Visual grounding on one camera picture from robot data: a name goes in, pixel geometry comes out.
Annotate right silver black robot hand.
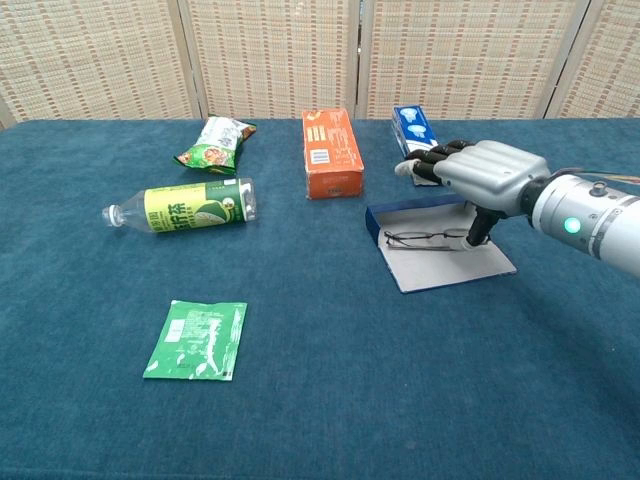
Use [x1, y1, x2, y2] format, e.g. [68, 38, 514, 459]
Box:
[394, 139, 551, 249]

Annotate blue glasses case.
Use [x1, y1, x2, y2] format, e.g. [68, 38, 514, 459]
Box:
[364, 194, 518, 295]

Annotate black eyeglasses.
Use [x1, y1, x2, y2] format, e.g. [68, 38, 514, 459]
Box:
[382, 228, 471, 251]

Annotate blue white toothpaste box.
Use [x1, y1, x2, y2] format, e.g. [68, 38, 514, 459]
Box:
[391, 105, 446, 188]

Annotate orange cardboard box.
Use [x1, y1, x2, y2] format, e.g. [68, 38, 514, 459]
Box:
[301, 108, 365, 201]

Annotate blue table cloth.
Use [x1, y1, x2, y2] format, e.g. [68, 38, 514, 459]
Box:
[0, 118, 640, 480]

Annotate bamboo folding screen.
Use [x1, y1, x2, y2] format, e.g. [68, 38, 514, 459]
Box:
[0, 0, 640, 131]

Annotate green white snack bag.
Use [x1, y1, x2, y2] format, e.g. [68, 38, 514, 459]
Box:
[173, 116, 258, 176]

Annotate green tea plastic bottle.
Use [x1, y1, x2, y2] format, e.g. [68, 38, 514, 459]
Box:
[101, 178, 259, 235]

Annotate green flat sachet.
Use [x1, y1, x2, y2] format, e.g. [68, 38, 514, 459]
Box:
[142, 299, 249, 382]

